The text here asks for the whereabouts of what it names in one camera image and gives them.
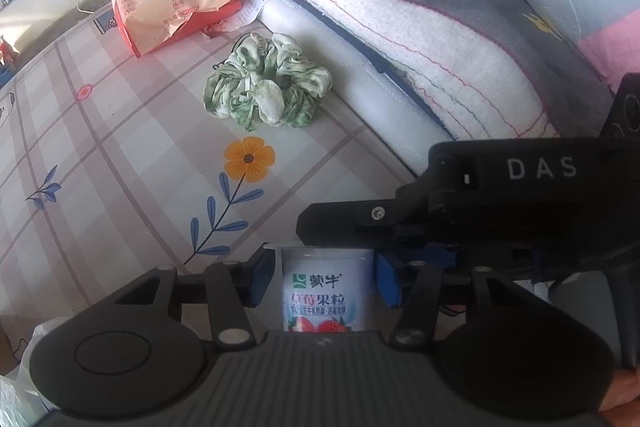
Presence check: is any orange wet wipes pack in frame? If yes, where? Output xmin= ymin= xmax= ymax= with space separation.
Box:
xmin=107 ymin=0 xmax=242 ymax=58

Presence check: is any white cable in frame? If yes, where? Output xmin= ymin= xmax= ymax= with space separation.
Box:
xmin=76 ymin=0 xmax=115 ymax=16

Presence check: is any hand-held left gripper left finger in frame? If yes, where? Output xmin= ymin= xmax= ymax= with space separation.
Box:
xmin=115 ymin=249 xmax=274 ymax=348

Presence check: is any white quilted blanket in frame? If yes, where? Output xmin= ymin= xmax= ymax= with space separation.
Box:
xmin=154 ymin=0 xmax=557 ymax=141

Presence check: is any person's right hand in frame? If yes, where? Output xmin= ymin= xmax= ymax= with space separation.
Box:
xmin=597 ymin=366 xmax=640 ymax=414

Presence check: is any grey printed quilt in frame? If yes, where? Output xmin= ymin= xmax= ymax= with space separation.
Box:
xmin=277 ymin=0 xmax=627 ymax=144

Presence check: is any strawberry yogurt cup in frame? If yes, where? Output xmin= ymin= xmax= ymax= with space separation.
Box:
xmin=264 ymin=243 xmax=377 ymax=334

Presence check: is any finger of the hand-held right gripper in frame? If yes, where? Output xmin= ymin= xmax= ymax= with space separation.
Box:
xmin=295 ymin=198 xmax=402 ymax=251

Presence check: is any printed paper sheet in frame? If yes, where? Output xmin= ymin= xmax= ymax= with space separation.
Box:
xmin=232 ymin=0 xmax=277 ymax=28

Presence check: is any white plastic bag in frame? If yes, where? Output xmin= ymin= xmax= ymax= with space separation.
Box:
xmin=0 ymin=321 xmax=52 ymax=427

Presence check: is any green white scrunchie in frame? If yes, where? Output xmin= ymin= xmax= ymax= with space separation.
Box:
xmin=202 ymin=33 xmax=334 ymax=131

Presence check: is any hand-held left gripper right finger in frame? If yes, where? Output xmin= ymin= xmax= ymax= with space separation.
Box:
xmin=376 ymin=251 xmax=538 ymax=349

